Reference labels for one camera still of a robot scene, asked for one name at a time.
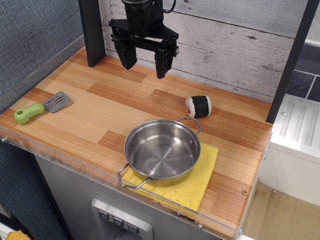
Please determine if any dark vertical post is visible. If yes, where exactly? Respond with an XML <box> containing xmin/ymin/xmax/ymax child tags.
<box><xmin>266</xmin><ymin>0</ymin><xmax>320</xmax><ymax>124</ymax></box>
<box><xmin>78</xmin><ymin>0</ymin><xmax>106</xmax><ymax>67</ymax></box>

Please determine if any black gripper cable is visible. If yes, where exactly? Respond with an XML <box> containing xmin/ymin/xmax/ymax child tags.
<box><xmin>152</xmin><ymin>0</ymin><xmax>177</xmax><ymax>14</ymax></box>

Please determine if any dark right vertical post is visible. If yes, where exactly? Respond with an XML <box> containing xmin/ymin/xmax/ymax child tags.
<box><xmin>266</xmin><ymin>0</ymin><xmax>320</xmax><ymax>124</ymax></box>

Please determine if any green handled grey spatula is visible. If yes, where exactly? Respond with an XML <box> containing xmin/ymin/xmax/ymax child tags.
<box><xmin>13</xmin><ymin>91</ymin><xmax>71</xmax><ymax>124</ymax></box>

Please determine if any black and white plush ball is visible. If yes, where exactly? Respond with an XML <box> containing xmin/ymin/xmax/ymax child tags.
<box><xmin>185</xmin><ymin>95</ymin><xmax>212</xmax><ymax>118</ymax></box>

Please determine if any yellow object bottom left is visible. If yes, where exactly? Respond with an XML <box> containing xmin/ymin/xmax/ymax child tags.
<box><xmin>6</xmin><ymin>230</ymin><xmax>31</xmax><ymax>240</ymax></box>

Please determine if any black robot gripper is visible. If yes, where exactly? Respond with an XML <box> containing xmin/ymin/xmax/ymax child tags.
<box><xmin>108</xmin><ymin>0</ymin><xmax>179</xmax><ymax>79</ymax></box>

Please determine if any stainless steel pot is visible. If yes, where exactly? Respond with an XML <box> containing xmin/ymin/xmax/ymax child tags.
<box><xmin>117</xmin><ymin>117</ymin><xmax>202</xmax><ymax>190</ymax></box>

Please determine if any grey dispenser panel with buttons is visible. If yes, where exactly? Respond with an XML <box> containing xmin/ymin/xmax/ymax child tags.
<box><xmin>91</xmin><ymin>198</ymin><xmax>154</xmax><ymax>240</ymax></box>

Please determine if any yellow cloth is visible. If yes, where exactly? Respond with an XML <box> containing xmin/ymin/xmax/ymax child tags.
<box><xmin>136</xmin><ymin>143</ymin><xmax>219</xmax><ymax>212</ymax></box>

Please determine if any clear acrylic table edge guard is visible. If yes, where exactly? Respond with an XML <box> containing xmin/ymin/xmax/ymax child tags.
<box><xmin>0</xmin><ymin>127</ymin><xmax>244</xmax><ymax>240</ymax></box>

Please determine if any white ribbed sink drainboard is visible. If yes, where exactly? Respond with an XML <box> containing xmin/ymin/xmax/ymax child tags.
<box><xmin>271</xmin><ymin>94</ymin><xmax>320</xmax><ymax>158</ymax></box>

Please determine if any dark left vertical post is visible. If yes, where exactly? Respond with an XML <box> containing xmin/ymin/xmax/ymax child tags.
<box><xmin>78</xmin><ymin>0</ymin><xmax>106</xmax><ymax>67</ymax></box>

